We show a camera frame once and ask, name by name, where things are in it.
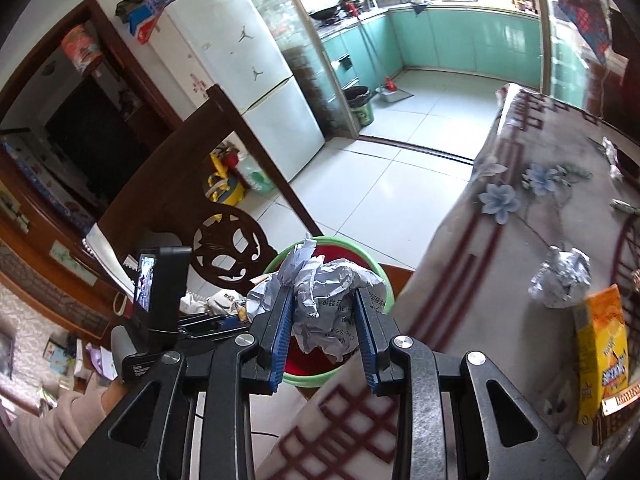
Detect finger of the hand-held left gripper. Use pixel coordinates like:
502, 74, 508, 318
177, 312, 252, 342

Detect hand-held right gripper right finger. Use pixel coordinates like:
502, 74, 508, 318
352, 287, 586, 480

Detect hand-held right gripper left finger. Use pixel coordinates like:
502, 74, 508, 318
60, 286, 296, 480

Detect red bucket with green rim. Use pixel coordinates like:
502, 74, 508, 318
250, 236, 397, 392

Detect printed white paper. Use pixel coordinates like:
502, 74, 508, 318
277, 237, 389, 367
246, 280, 282, 322

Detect foil ball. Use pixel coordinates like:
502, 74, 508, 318
528, 246, 592, 310

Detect yellow snack packet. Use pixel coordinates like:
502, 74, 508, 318
573, 283, 630, 427

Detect brown patterned box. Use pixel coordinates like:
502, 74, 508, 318
592, 379, 640, 447

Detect person's left forearm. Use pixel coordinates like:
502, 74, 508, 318
9, 382, 128, 480

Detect pile of booklets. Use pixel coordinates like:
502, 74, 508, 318
42, 332, 119, 397

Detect dark wooden carved chair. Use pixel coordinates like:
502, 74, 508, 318
94, 84, 322, 311

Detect yellow toy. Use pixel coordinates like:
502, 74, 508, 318
202, 146, 247, 222

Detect green plastic bottle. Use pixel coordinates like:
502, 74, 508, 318
237, 152, 277, 194

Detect floral table cloth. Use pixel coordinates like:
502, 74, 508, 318
256, 82, 640, 480

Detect black television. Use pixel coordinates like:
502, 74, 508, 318
44, 79, 154, 211

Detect wooden television cabinet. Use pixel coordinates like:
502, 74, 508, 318
0, 0, 187, 342

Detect white refrigerator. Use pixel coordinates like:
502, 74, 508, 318
149, 0, 329, 184

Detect grey dustpan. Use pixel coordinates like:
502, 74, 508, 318
375, 85, 414, 107

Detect red printed box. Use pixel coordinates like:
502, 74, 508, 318
61, 24, 104, 74

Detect glass sliding door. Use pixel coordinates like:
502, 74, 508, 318
234, 0, 362, 142

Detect blue and red box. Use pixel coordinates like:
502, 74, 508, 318
127, 1, 167, 44

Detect dark green bag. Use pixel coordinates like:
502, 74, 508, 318
114, 0, 152, 17

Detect silver wrapper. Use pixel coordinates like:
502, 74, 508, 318
599, 136, 627, 184

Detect teal kitchen cabinets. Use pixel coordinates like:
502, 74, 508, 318
320, 4, 547, 92

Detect black wok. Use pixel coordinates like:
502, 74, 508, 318
307, 2, 347, 24

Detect hanging plaid cloth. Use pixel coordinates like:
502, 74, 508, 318
554, 0, 614, 67

